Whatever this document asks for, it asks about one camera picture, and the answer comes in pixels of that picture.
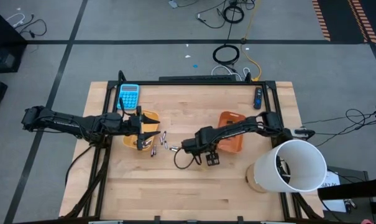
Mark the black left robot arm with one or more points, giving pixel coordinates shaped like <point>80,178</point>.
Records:
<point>60,119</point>

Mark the small red object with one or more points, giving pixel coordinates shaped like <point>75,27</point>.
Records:
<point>367,222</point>

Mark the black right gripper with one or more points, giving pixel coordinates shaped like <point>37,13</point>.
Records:
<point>200,141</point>

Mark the yellow plastic bin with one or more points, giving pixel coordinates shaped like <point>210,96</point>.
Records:
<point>130,141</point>

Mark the blue desk calculator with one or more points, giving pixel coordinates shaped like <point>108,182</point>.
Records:
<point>128,98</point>

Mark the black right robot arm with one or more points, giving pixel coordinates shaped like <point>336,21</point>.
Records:
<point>237,127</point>

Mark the orange plastic bin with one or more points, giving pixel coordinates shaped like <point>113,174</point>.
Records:
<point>232,144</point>

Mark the black aluminium table frame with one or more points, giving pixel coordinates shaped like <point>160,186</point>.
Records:
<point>187,83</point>

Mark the white paper sheet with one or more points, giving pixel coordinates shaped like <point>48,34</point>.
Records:
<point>332,180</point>

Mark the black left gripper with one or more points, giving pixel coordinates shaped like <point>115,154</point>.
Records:
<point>139,127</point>

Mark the black side table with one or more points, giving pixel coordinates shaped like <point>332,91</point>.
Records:
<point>355,188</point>

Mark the small grey device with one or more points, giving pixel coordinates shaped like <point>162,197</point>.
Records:
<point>173,3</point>

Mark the large white cylinder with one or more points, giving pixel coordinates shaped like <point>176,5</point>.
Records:
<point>268,174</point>

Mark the black cabinet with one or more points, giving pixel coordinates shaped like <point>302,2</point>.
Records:
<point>1,46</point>

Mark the black remote control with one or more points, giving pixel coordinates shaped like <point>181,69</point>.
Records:
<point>258,98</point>

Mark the round wooden base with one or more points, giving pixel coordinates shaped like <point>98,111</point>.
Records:
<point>250,180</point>

